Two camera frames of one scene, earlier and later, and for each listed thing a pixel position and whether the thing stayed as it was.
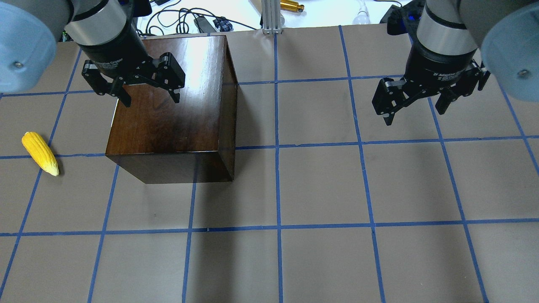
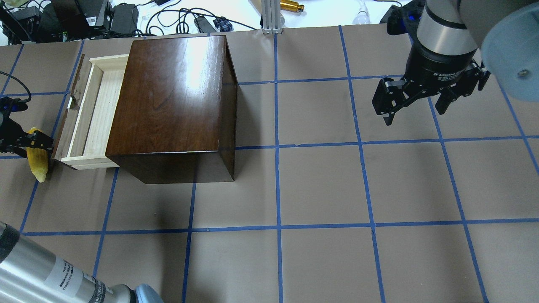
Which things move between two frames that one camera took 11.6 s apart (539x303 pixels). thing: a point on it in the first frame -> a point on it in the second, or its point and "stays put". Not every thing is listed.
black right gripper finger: x=478 y=73 stays put
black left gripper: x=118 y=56 -> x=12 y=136
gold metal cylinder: x=289 y=5 stays put
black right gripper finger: x=390 y=95 stays put
